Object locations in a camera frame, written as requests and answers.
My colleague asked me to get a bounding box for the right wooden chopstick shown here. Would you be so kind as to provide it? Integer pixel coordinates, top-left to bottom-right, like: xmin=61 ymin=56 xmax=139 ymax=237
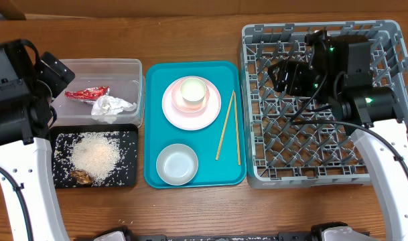
xmin=233 ymin=91 xmax=241 ymax=166

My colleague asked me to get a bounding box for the teal serving tray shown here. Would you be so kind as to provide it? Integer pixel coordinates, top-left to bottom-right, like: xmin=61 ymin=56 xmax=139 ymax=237
xmin=143 ymin=61 xmax=247 ymax=189

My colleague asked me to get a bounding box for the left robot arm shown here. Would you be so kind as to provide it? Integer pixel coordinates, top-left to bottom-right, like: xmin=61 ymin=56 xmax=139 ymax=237
xmin=0 ymin=39 xmax=75 ymax=240

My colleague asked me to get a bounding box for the black plastic tray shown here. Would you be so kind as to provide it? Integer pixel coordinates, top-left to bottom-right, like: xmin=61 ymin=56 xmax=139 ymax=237
xmin=50 ymin=124 xmax=138 ymax=189

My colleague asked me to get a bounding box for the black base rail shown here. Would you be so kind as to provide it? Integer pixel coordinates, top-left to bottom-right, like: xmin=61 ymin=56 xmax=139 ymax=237
xmin=74 ymin=226 xmax=317 ymax=241

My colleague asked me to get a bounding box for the white rice pile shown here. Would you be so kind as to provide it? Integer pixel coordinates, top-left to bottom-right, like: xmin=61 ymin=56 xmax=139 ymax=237
xmin=70 ymin=133 xmax=121 ymax=180

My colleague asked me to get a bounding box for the grey dishwasher rack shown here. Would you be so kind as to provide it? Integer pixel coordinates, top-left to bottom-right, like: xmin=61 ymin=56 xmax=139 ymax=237
xmin=240 ymin=20 xmax=408 ymax=189

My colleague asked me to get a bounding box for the clear plastic bin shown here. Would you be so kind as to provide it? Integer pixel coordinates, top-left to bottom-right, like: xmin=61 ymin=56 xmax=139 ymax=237
xmin=52 ymin=58 xmax=145 ymax=127

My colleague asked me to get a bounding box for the small pink bowl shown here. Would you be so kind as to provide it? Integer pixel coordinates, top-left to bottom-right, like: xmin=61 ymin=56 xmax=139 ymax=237
xmin=172 ymin=78 xmax=210 ymax=113

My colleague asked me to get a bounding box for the brown food scrap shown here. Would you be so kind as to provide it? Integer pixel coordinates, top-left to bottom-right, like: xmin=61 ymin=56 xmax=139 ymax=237
xmin=71 ymin=170 xmax=94 ymax=185

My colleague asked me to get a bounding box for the white paper cup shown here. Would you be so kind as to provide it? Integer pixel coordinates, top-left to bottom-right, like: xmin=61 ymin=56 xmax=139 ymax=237
xmin=180 ymin=77 xmax=207 ymax=104

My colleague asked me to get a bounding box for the white napkin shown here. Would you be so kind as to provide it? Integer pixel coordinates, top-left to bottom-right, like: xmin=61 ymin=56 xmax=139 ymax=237
xmin=91 ymin=95 xmax=137 ymax=124

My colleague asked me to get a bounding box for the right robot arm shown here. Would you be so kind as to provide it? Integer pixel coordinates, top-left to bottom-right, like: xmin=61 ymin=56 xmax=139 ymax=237
xmin=267 ymin=30 xmax=408 ymax=240

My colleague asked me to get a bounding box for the large pink plate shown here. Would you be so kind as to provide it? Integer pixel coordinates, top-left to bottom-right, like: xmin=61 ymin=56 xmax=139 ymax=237
xmin=162 ymin=77 xmax=222 ymax=131

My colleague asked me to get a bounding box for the red foil snack wrapper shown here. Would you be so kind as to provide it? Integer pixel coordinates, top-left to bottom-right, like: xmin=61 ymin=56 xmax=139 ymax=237
xmin=64 ymin=86 xmax=110 ymax=104

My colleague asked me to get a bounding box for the grey small bowl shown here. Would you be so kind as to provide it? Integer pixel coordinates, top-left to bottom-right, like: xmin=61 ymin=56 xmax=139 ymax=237
xmin=156 ymin=143 xmax=199 ymax=186

